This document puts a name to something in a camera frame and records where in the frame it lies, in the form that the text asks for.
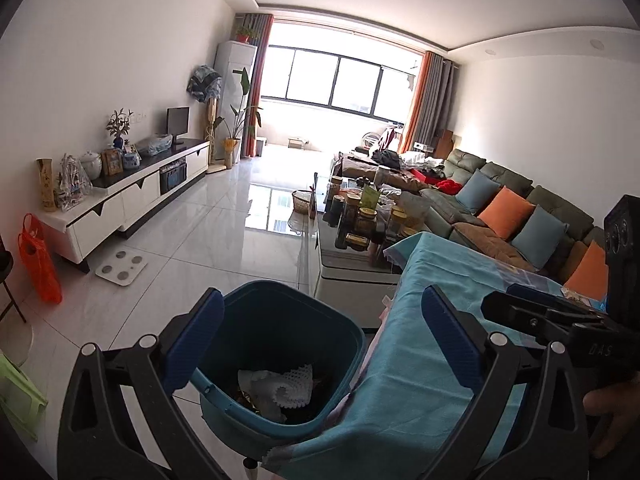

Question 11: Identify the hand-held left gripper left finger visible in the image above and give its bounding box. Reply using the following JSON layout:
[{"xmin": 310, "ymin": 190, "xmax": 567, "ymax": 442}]
[{"xmin": 57, "ymin": 287, "xmax": 225, "ymax": 480}]

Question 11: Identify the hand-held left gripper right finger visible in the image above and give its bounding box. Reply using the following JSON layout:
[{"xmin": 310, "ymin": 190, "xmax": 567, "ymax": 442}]
[{"xmin": 421, "ymin": 285, "xmax": 588, "ymax": 480}]

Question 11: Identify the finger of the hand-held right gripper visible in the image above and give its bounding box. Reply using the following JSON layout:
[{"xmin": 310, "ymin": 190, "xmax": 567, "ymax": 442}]
[
  {"xmin": 481, "ymin": 292, "xmax": 608, "ymax": 346},
  {"xmin": 507, "ymin": 284, "xmax": 608, "ymax": 317}
]

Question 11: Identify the teal plastic bin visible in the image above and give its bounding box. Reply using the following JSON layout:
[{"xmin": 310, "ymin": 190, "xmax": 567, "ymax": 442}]
[{"xmin": 192, "ymin": 280, "xmax": 368, "ymax": 441}]

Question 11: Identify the white paper napkin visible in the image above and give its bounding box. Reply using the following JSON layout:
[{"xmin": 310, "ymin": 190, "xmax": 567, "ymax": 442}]
[{"xmin": 237, "ymin": 364, "xmax": 315, "ymax": 411}]

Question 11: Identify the person's right hand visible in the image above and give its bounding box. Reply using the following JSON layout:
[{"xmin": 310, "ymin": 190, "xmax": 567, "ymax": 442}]
[{"xmin": 582, "ymin": 372, "xmax": 640, "ymax": 456}]

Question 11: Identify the orange cushion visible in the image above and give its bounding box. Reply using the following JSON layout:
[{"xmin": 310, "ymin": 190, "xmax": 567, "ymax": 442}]
[
  {"xmin": 562, "ymin": 240, "xmax": 610, "ymax": 298},
  {"xmin": 477, "ymin": 186, "xmax": 536, "ymax": 241}
]

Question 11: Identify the blue cushion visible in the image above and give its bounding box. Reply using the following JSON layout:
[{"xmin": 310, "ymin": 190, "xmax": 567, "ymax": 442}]
[
  {"xmin": 456, "ymin": 169, "xmax": 502, "ymax": 215},
  {"xmin": 511, "ymin": 206, "xmax": 571, "ymax": 270}
]

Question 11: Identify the blue grey tablecloth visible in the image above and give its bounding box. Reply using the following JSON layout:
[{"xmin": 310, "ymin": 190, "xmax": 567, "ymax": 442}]
[{"xmin": 265, "ymin": 232, "xmax": 608, "ymax": 480}]

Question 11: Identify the white bathroom scale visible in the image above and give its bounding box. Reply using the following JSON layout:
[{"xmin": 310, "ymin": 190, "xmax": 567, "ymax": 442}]
[{"xmin": 95, "ymin": 250, "xmax": 150, "ymax": 287}]

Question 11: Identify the dark green sofa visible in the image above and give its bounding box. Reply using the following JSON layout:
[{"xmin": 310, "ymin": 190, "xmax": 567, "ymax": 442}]
[{"xmin": 340, "ymin": 147, "xmax": 608, "ymax": 286}]

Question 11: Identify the group of glass jars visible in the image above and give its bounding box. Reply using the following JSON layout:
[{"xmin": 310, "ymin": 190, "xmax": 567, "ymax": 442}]
[{"xmin": 322, "ymin": 175, "xmax": 426, "ymax": 251}]

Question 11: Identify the white black tv cabinet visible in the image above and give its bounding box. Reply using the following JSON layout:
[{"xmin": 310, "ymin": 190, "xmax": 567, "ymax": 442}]
[{"xmin": 37, "ymin": 137, "xmax": 212, "ymax": 263}]

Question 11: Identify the orange mesh bag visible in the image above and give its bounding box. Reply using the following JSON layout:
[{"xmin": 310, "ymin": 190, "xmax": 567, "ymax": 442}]
[{"xmin": 19, "ymin": 212, "xmax": 63, "ymax": 306}]

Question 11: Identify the green plastic stool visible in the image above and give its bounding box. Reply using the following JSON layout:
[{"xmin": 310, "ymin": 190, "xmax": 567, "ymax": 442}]
[{"xmin": 0, "ymin": 352, "xmax": 48, "ymax": 441}]

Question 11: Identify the pile of clothes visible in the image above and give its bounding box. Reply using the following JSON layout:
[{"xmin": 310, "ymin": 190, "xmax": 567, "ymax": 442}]
[{"xmin": 350, "ymin": 130, "xmax": 463, "ymax": 196}]

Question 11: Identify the black metal stool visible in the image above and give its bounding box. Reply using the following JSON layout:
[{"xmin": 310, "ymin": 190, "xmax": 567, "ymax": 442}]
[{"xmin": 0, "ymin": 240, "xmax": 28, "ymax": 326}]

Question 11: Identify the tall leafy potted plant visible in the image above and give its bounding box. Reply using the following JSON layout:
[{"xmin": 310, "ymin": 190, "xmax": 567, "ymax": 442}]
[{"xmin": 212, "ymin": 67, "xmax": 263, "ymax": 168}]

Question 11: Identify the bagged ship model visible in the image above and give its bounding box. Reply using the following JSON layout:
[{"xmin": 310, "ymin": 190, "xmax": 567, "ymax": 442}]
[{"xmin": 54, "ymin": 154, "xmax": 93, "ymax": 211}]

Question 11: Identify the plastic covered box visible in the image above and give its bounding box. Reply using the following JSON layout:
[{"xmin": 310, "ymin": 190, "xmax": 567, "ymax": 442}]
[{"xmin": 135, "ymin": 132, "xmax": 173, "ymax": 157}]

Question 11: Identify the white ceramic lidded jar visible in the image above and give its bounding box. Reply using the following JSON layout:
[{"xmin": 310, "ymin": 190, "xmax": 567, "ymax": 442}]
[{"xmin": 80, "ymin": 150, "xmax": 103, "ymax": 180}]

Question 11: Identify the yellow painted vase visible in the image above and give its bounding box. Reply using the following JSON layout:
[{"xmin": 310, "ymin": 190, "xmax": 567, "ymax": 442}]
[{"xmin": 36, "ymin": 158, "xmax": 57, "ymax": 212}]

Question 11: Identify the small black monitor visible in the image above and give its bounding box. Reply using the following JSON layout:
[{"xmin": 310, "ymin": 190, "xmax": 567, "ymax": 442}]
[{"xmin": 166, "ymin": 106, "xmax": 191, "ymax": 147}]

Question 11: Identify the grey and orange curtain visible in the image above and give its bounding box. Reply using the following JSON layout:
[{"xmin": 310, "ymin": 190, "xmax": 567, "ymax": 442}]
[{"xmin": 397, "ymin": 51, "xmax": 458, "ymax": 153}]

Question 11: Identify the plant in blue vase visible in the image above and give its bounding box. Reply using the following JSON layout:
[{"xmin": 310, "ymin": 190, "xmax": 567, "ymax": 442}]
[{"xmin": 106, "ymin": 109, "xmax": 135, "ymax": 150}]

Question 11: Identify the white standing air conditioner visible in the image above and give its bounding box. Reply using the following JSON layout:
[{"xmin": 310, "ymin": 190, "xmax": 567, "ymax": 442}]
[{"xmin": 214, "ymin": 40, "xmax": 258, "ymax": 161}]

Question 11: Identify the covered standing fan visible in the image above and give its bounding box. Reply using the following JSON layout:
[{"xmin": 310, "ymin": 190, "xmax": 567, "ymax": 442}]
[{"xmin": 186, "ymin": 64, "xmax": 223, "ymax": 173}]

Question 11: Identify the grey and red curtain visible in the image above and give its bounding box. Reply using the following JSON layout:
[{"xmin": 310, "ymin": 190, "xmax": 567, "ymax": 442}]
[{"xmin": 235, "ymin": 12, "xmax": 275, "ymax": 160}]

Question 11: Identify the large black framed window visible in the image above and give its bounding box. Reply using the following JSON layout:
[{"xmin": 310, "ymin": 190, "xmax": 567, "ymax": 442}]
[{"xmin": 262, "ymin": 45, "xmax": 421, "ymax": 123}]

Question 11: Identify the wooden photo frame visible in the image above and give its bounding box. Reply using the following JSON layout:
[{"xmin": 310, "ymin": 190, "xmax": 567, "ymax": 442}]
[{"xmin": 101, "ymin": 147, "xmax": 124, "ymax": 177}]

